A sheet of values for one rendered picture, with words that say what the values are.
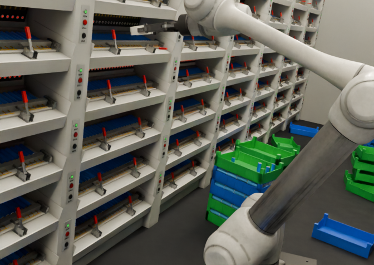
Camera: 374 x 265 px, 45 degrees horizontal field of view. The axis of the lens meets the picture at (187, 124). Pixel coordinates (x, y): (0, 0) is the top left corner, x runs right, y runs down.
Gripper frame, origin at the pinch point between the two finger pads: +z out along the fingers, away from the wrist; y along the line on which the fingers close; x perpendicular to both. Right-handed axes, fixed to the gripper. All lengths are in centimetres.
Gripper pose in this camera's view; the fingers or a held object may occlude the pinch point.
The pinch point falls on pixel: (141, 30)
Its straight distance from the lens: 169.0
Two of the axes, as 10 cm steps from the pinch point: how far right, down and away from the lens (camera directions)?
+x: -0.8, -9.9, -1.5
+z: -9.0, 0.1, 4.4
